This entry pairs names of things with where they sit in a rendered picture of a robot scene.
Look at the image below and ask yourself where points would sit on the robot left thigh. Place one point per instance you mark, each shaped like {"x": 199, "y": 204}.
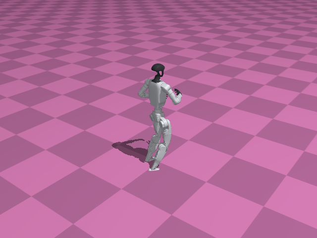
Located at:
{"x": 158, "y": 130}

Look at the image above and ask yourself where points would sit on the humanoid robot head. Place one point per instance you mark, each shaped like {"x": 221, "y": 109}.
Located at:
{"x": 157, "y": 67}

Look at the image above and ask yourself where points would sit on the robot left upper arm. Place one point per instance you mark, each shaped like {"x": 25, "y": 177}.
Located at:
{"x": 144, "y": 88}

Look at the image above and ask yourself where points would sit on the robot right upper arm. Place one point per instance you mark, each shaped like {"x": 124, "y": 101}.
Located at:
{"x": 167, "y": 89}

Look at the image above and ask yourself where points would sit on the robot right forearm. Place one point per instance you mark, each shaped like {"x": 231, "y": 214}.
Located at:
{"x": 179, "y": 97}

